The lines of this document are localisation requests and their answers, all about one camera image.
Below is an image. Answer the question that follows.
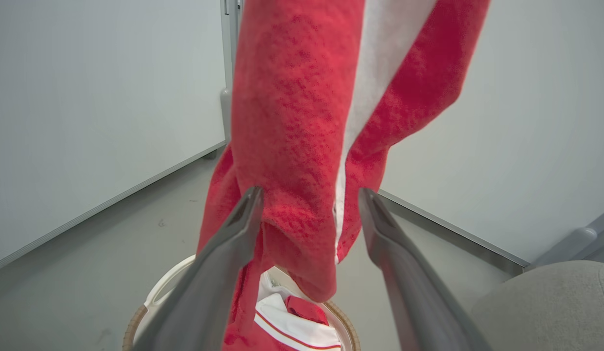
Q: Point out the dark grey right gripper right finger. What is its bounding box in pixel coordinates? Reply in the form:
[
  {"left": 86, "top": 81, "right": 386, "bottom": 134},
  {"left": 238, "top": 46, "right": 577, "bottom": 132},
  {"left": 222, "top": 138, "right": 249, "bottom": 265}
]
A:
[{"left": 358, "top": 188, "right": 493, "bottom": 351}]

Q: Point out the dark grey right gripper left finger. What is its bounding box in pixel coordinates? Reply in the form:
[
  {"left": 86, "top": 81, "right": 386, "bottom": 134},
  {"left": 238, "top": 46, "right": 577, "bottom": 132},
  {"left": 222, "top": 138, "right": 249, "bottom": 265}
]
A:
[{"left": 132, "top": 186, "right": 264, "bottom": 351}]

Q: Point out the red and white fleece garment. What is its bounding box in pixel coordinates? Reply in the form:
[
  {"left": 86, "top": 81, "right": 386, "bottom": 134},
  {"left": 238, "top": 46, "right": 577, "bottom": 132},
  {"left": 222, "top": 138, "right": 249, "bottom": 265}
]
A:
[{"left": 197, "top": 0, "right": 492, "bottom": 351}]

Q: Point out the white laundry basket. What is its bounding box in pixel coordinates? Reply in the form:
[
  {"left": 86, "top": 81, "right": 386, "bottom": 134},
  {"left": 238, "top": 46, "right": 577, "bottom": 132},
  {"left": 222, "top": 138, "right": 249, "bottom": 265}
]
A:
[{"left": 122, "top": 254, "right": 361, "bottom": 351}]

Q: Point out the white garment with red trim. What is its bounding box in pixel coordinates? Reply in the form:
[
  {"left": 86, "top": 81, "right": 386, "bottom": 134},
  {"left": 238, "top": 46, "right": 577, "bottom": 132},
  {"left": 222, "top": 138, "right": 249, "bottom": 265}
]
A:
[{"left": 254, "top": 271, "right": 342, "bottom": 351}]

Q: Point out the grey fabric sofa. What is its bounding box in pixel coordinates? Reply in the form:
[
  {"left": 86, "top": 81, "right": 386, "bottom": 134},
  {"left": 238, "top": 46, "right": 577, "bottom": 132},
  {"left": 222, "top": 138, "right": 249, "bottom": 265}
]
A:
[{"left": 469, "top": 260, "right": 604, "bottom": 351}]

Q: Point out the grey metal door frame post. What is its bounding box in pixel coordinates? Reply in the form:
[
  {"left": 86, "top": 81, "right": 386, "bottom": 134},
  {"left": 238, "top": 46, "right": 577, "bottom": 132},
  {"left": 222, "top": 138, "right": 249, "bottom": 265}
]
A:
[{"left": 220, "top": 0, "right": 244, "bottom": 143}]

